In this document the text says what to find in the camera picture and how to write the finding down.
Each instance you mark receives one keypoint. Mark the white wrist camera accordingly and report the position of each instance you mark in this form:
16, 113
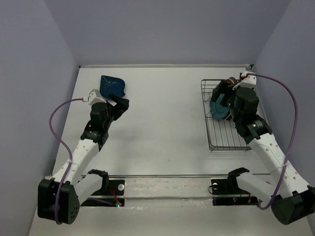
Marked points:
94, 97
247, 80

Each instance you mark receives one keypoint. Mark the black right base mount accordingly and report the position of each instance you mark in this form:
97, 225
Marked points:
226, 192

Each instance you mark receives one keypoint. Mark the black wire dish rack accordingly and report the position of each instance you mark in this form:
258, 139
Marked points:
221, 134

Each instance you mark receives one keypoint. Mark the teal scalloped plate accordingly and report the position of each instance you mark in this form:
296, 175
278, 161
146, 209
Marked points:
218, 111

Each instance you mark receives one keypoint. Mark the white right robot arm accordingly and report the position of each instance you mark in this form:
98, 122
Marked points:
293, 197

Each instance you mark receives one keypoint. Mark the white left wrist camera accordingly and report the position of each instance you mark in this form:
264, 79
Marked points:
94, 97

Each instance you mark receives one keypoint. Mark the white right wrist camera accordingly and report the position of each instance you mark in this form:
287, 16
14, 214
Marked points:
247, 80

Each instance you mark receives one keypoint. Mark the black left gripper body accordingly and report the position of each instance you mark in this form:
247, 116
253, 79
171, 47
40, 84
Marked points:
112, 113

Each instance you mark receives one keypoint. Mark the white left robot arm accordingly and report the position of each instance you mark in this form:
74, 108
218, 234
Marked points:
60, 196

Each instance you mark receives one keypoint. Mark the dark blue leaf plate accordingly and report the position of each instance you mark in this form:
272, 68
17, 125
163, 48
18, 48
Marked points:
110, 85

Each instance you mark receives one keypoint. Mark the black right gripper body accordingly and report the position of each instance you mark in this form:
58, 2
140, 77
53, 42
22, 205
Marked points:
225, 87

